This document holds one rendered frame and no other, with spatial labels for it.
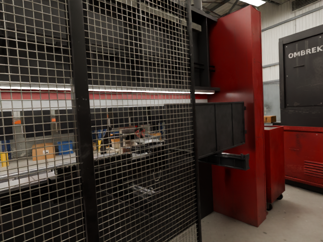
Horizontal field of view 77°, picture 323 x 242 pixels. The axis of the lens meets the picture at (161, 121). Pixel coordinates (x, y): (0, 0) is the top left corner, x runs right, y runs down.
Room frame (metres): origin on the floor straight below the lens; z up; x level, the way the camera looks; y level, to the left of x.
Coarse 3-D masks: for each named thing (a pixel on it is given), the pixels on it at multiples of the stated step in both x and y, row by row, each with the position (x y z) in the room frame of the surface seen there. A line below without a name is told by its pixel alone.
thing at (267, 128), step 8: (264, 128) 2.68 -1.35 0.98; (272, 128) 2.63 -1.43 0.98; (280, 128) 2.62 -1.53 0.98; (264, 136) 2.40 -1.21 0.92; (272, 136) 2.42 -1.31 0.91; (280, 136) 2.61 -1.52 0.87; (272, 144) 2.41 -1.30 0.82; (280, 144) 2.60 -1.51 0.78; (272, 152) 2.41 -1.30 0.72; (280, 152) 2.60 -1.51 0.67; (272, 160) 2.40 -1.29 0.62; (280, 160) 2.59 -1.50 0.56; (272, 168) 2.40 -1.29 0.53; (280, 168) 2.59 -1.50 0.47; (272, 176) 2.39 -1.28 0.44; (280, 176) 2.58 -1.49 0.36; (272, 184) 2.39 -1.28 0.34; (280, 184) 2.58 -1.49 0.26; (272, 192) 2.38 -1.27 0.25; (280, 192) 2.57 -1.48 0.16; (272, 200) 2.38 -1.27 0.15
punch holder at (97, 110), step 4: (92, 108) 1.51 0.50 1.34; (96, 108) 1.53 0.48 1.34; (104, 108) 1.58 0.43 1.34; (92, 112) 1.51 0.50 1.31; (92, 116) 1.51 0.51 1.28; (96, 116) 1.53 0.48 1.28; (100, 116) 1.55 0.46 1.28; (104, 116) 1.57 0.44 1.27; (96, 120) 1.53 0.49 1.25; (100, 120) 1.55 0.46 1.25; (104, 120) 1.57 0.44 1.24; (92, 124) 1.50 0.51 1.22; (96, 124) 1.52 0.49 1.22; (100, 124) 1.55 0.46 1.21; (104, 124) 1.57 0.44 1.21; (92, 128) 1.50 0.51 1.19; (96, 128) 1.52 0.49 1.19; (100, 128) 1.55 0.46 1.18; (104, 128) 1.57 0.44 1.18
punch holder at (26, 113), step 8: (24, 112) 1.22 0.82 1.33; (40, 112) 1.28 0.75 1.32; (48, 112) 1.31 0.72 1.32; (32, 120) 1.25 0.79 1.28; (40, 120) 1.28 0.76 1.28; (48, 120) 1.31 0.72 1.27; (32, 128) 1.25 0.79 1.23; (40, 128) 1.28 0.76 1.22; (48, 128) 1.30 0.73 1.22; (24, 136) 1.24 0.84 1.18; (32, 136) 1.24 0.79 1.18
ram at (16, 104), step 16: (16, 96) 1.20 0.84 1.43; (32, 96) 1.26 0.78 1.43; (48, 96) 1.32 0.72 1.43; (64, 96) 1.38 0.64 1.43; (96, 96) 1.54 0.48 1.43; (112, 96) 1.63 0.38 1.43; (128, 96) 1.73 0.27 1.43; (144, 96) 1.84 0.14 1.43; (160, 96) 1.97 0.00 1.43; (176, 96) 2.13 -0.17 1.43
